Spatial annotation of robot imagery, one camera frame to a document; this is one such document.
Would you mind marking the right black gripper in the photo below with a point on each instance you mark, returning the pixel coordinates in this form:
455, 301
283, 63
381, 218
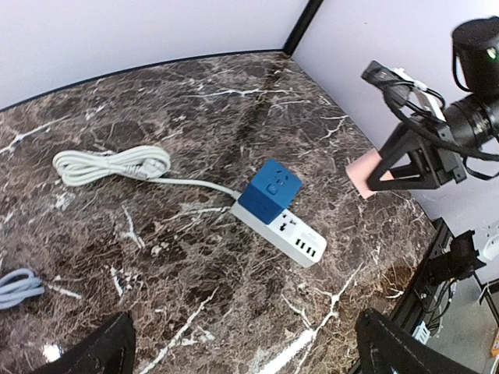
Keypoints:
409, 161

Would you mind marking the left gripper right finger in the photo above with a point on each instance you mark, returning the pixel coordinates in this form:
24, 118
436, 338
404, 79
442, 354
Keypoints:
385, 348

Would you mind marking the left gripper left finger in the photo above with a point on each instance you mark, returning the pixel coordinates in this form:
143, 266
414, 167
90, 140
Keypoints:
109, 349

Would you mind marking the pink cube charger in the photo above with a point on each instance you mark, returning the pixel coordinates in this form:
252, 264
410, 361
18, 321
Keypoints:
359, 171

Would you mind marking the dark blue cube plug adapter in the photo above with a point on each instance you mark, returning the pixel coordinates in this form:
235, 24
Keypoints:
270, 191

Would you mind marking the white power strip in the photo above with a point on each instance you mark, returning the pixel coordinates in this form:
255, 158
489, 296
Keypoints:
292, 236

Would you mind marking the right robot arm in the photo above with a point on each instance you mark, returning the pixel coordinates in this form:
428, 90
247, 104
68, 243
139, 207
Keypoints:
473, 121

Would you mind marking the right black frame post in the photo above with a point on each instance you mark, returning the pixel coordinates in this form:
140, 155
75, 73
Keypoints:
301, 26

